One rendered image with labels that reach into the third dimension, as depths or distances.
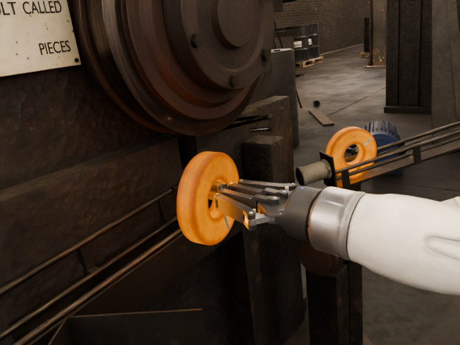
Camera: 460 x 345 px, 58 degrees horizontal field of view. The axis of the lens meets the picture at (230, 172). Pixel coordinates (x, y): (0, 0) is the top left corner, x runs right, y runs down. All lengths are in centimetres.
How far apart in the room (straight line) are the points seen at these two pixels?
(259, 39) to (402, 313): 123
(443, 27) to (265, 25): 268
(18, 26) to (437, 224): 70
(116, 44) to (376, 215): 49
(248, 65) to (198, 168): 31
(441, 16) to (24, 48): 308
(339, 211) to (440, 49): 305
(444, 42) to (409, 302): 218
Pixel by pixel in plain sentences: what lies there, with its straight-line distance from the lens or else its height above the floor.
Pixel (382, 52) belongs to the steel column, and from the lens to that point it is 974.
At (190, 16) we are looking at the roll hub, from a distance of 75.
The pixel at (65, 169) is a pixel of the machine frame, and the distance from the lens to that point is 86.
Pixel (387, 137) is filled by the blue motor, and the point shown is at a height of 31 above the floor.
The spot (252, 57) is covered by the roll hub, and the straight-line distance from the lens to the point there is 89.
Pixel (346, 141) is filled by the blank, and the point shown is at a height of 75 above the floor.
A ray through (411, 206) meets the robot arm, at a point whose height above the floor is 88.
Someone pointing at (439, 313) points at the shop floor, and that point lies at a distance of 182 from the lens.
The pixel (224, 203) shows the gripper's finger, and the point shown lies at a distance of 62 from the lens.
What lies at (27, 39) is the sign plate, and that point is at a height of 111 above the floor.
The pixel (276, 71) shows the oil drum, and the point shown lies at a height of 72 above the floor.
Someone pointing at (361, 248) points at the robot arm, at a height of 83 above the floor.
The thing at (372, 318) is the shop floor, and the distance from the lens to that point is 175.
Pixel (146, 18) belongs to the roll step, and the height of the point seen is 112.
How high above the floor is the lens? 109
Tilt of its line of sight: 19 degrees down
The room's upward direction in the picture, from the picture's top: 7 degrees counter-clockwise
